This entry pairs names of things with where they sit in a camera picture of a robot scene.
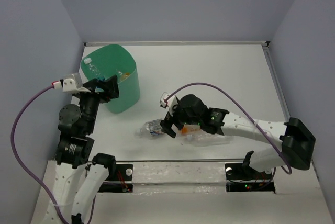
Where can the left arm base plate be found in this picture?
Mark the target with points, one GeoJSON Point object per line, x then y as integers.
{"type": "Point", "coordinates": [120, 181]}

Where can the white label clear bottle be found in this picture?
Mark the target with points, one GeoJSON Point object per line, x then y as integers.
{"type": "Point", "coordinates": [150, 129]}

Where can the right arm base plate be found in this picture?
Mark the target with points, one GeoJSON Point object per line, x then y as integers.
{"type": "Point", "coordinates": [238, 180]}

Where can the orange label bottle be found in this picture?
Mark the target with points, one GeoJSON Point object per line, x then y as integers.
{"type": "Point", "coordinates": [189, 130]}

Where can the green plastic bin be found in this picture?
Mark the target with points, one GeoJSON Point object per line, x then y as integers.
{"type": "Point", "coordinates": [110, 59]}

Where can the large clear bottle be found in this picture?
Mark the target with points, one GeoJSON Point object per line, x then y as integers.
{"type": "Point", "coordinates": [206, 139]}

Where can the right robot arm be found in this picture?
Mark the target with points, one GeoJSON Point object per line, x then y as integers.
{"type": "Point", "coordinates": [291, 143]}

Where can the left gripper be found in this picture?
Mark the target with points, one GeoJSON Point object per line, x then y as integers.
{"type": "Point", "coordinates": [111, 86]}

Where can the yellow cap small bottle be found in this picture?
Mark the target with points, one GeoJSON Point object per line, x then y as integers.
{"type": "Point", "coordinates": [122, 75]}

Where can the blue label clear bottle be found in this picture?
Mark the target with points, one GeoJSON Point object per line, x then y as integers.
{"type": "Point", "coordinates": [93, 69]}

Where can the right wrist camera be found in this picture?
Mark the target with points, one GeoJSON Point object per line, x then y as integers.
{"type": "Point", "coordinates": [168, 101]}

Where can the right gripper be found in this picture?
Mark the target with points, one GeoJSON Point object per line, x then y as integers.
{"type": "Point", "coordinates": [166, 125]}

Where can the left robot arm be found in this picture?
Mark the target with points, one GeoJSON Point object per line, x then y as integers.
{"type": "Point", "coordinates": [77, 178]}

